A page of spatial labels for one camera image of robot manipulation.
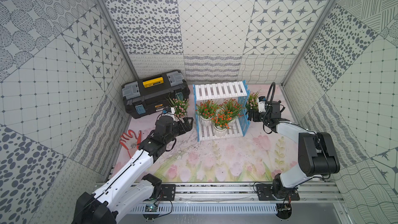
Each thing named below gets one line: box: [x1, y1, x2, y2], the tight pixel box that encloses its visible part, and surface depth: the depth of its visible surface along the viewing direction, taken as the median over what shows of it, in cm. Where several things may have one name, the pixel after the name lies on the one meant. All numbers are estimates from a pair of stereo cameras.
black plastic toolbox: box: [121, 70, 191, 119], surface depth 97 cm
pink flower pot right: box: [245, 88, 262, 111], surface depth 94 cm
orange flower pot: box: [210, 108, 234, 138], surface depth 87 cm
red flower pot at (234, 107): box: [218, 98, 245, 124], surface depth 90 cm
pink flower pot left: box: [168, 96, 191, 119], surface depth 92 cm
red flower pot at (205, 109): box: [195, 99, 219, 128], surface depth 90 cm
